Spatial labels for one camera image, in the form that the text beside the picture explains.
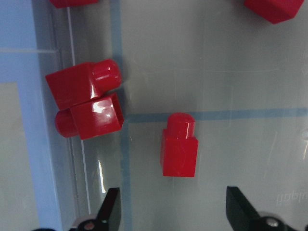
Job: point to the red toy block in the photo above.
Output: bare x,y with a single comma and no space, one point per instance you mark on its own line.
91,119
83,82
71,3
179,146
275,11

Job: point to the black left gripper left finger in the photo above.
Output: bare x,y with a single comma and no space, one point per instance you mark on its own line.
109,215

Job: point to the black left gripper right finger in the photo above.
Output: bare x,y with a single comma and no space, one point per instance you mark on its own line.
241,215

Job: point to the blue plastic tray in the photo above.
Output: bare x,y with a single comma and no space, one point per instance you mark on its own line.
28,197

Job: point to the clear plastic storage box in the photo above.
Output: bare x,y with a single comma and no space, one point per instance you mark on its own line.
243,80

